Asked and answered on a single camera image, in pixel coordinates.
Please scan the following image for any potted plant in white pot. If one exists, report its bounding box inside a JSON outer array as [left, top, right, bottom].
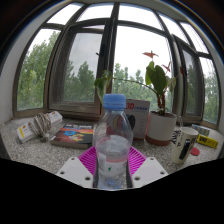
[[93, 49, 186, 147]]

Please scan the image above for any clear blue-capped water bottle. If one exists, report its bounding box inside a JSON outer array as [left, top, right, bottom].
[[93, 93, 135, 191]]

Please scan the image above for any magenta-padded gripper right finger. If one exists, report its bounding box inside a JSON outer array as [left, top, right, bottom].
[[127, 146, 170, 189]]

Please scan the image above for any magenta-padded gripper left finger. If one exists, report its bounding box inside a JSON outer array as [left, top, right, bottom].
[[55, 146, 99, 190]]

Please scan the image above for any dark colourful paperback book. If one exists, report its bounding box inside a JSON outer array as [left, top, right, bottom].
[[50, 122, 95, 150]]

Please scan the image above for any white mug with black lettering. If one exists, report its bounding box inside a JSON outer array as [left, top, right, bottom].
[[170, 125, 200, 166]]

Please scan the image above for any flat round red coaster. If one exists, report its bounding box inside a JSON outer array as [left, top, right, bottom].
[[189, 146, 201, 157]]

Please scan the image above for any white printed cardboard box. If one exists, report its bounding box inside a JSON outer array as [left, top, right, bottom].
[[124, 98, 151, 141]]

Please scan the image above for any brown-framed window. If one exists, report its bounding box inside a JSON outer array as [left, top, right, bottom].
[[12, 2, 221, 126]]

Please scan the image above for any yellow box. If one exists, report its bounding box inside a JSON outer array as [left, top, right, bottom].
[[196, 133, 220, 150]]

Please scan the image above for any coiled white cable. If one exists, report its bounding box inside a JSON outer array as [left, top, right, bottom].
[[28, 112, 53, 143]]

